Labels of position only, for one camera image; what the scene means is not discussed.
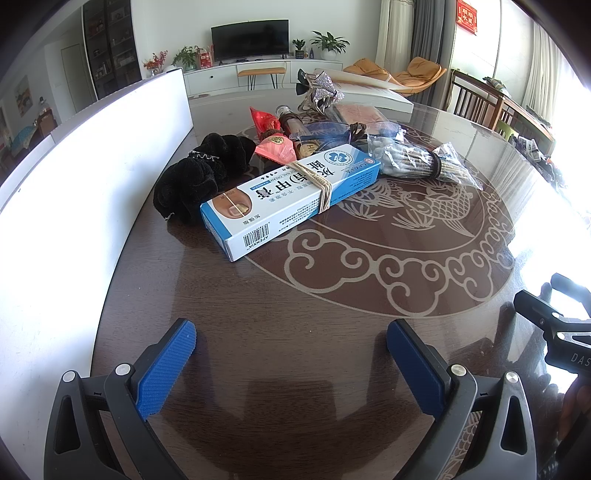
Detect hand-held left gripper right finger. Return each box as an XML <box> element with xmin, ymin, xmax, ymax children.
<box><xmin>387</xmin><ymin>318</ymin><xmax>539</xmax><ymax>480</ymax></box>

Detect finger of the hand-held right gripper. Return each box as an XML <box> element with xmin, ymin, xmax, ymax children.
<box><xmin>513</xmin><ymin>290</ymin><xmax>591</xmax><ymax>340</ymax></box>
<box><xmin>551</xmin><ymin>273</ymin><xmax>591</xmax><ymax>300</ymax></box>

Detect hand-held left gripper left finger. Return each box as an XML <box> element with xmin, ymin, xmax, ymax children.
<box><xmin>44</xmin><ymin>318</ymin><xmax>197</xmax><ymax>480</ymax></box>

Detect black velvet cloth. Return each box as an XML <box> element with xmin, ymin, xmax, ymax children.
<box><xmin>153</xmin><ymin>133</ymin><xmax>257</xmax><ymax>225</ymax></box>

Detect bagged bundle of sticks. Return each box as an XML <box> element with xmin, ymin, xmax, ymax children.
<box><xmin>367</xmin><ymin>134</ymin><xmax>485</xmax><ymax>191</ymax></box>

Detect blue white ointment box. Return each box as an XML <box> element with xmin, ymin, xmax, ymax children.
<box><xmin>200</xmin><ymin>144</ymin><xmax>383</xmax><ymax>262</ymax></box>

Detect wooden side table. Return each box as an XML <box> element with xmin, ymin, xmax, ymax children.
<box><xmin>501</xmin><ymin>95</ymin><xmax>557</xmax><ymax>155</ymax></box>

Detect white panel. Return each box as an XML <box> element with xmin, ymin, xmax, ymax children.
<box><xmin>0</xmin><ymin>67</ymin><xmax>195</xmax><ymax>480</ymax></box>

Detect dark wooden chair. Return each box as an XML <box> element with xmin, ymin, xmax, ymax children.
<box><xmin>450</xmin><ymin>69</ymin><xmax>504</xmax><ymax>132</ymax></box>

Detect red plastic packet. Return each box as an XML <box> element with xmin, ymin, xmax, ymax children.
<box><xmin>249</xmin><ymin>107</ymin><xmax>297</xmax><ymax>171</ymax></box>

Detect clear blue plastic item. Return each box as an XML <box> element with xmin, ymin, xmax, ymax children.
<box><xmin>300</xmin><ymin>121</ymin><xmax>352</xmax><ymax>145</ymax></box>

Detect clear bag with dark box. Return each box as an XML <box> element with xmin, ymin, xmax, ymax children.
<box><xmin>332</xmin><ymin>102</ymin><xmax>402</xmax><ymax>139</ymax></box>

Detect orange lounge chair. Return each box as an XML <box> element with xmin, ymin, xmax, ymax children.
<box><xmin>344</xmin><ymin>56</ymin><xmax>448</xmax><ymax>97</ymax></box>

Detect gold brown tube bottle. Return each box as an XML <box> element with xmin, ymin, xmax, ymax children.
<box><xmin>276</xmin><ymin>105</ymin><xmax>324</xmax><ymax>158</ymax></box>

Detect silver glitter bow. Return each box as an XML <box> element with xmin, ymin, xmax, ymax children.
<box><xmin>295</xmin><ymin>69</ymin><xmax>346</xmax><ymax>114</ymax></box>

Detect grey curtain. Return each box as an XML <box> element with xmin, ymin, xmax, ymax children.
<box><xmin>409</xmin><ymin>0</ymin><xmax>455</xmax><ymax>70</ymax></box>

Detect white television console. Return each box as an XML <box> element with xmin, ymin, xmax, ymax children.
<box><xmin>182</xmin><ymin>55</ymin><xmax>345</xmax><ymax>97</ymax></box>

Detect red flowers in vase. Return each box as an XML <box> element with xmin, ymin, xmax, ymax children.
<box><xmin>143</xmin><ymin>51</ymin><xmax>168</xmax><ymax>77</ymax></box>

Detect white door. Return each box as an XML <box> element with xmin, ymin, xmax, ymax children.
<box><xmin>60</xmin><ymin>44</ymin><xmax>86</xmax><ymax>114</ymax></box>

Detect white curtain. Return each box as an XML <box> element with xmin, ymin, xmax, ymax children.
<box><xmin>376</xmin><ymin>0</ymin><xmax>416</xmax><ymax>70</ymax></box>

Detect bushy green potted plant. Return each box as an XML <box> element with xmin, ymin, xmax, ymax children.
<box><xmin>172</xmin><ymin>45</ymin><xmax>200</xmax><ymax>71</ymax></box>

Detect wooden bench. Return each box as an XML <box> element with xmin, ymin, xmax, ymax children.
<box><xmin>237</xmin><ymin>67</ymin><xmax>287</xmax><ymax>90</ymax></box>

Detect glass display cabinet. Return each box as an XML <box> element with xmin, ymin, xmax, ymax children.
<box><xmin>82</xmin><ymin>0</ymin><xmax>141</xmax><ymax>101</ymax></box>

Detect large leafy potted plant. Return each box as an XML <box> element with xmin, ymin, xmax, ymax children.
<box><xmin>311</xmin><ymin>31</ymin><xmax>350</xmax><ymax>60</ymax></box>

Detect black television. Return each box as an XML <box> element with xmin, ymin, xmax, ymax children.
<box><xmin>211</xmin><ymin>19</ymin><xmax>290</xmax><ymax>62</ymax></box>

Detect red wall hanging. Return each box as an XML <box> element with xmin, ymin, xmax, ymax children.
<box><xmin>456</xmin><ymin>0</ymin><xmax>478</xmax><ymax>34</ymax></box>

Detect framed wall picture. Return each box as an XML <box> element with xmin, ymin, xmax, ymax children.
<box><xmin>14</xmin><ymin>76</ymin><xmax>33</xmax><ymax>116</ymax></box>

